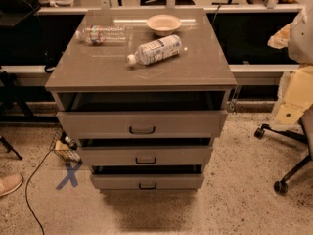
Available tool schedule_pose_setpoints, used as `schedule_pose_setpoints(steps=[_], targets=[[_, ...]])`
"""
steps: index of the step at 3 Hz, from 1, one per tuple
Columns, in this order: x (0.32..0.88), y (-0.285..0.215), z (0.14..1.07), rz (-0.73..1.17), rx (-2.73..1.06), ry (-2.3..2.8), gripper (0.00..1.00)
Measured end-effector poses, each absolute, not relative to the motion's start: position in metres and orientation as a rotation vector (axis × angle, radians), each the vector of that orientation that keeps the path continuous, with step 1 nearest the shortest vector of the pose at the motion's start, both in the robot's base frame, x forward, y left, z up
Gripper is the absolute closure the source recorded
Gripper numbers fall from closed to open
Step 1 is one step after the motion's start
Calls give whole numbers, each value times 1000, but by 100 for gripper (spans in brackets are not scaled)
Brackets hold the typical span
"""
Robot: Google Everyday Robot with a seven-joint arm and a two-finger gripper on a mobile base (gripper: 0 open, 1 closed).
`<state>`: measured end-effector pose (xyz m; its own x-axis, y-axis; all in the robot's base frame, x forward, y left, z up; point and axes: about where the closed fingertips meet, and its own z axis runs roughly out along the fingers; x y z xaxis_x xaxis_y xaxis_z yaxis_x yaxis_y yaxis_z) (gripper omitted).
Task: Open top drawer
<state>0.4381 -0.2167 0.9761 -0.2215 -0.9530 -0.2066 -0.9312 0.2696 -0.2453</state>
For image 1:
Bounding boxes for black tripod leg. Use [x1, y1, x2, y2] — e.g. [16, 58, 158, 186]
[0, 136, 23, 160]

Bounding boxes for grey drawer cabinet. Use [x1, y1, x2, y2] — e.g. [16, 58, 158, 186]
[46, 8, 236, 176]

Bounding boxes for tan shoe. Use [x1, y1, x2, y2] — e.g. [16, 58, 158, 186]
[0, 174, 23, 197]

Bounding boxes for clear plastic water bottle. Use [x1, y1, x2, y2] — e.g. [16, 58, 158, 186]
[74, 25, 126, 46]

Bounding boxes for wire basket on floor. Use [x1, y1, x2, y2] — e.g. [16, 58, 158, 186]
[52, 130, 81, 163]

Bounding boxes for black floor cable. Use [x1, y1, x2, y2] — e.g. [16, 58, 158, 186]
[24, 147, 57, 235]

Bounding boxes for grey top drawer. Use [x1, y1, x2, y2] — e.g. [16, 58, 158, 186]
[57, 111, 227, 140]

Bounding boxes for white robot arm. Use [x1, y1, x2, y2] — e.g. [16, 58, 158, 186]
[267, 6, 313, 130]

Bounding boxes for labelled plastic bottle white cap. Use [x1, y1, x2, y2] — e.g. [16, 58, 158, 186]
[127, 34, 182, 66]

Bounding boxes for blue tape cross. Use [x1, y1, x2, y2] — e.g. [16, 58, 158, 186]
[56, 162, 82, 190]

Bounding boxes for grey bottom drawer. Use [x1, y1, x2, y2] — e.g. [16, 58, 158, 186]
[91, 174, 204, 190]

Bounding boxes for beige paper bowl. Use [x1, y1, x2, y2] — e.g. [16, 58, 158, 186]
[146, 15, 182, 36]

